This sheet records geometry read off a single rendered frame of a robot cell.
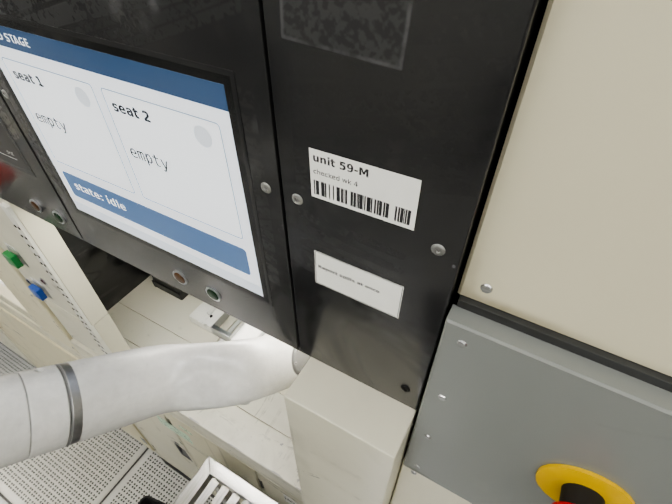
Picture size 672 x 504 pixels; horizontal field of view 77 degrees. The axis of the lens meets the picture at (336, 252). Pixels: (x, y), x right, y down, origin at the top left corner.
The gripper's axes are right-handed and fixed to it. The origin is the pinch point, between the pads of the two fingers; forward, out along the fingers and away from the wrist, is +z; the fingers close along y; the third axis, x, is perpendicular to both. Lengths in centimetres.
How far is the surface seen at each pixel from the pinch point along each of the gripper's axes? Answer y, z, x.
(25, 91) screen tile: -16, -30, 41
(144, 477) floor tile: -63, -38, -122
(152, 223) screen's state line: -4.0, -30.3, 29.4
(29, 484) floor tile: -100, -62, -122
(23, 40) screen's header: -12, -30, 46
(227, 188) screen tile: 8.0, -30.3, 38.1
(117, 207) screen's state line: -9.2, -30.3, 29.4
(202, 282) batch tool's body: 0.9, -30.2, 22.8
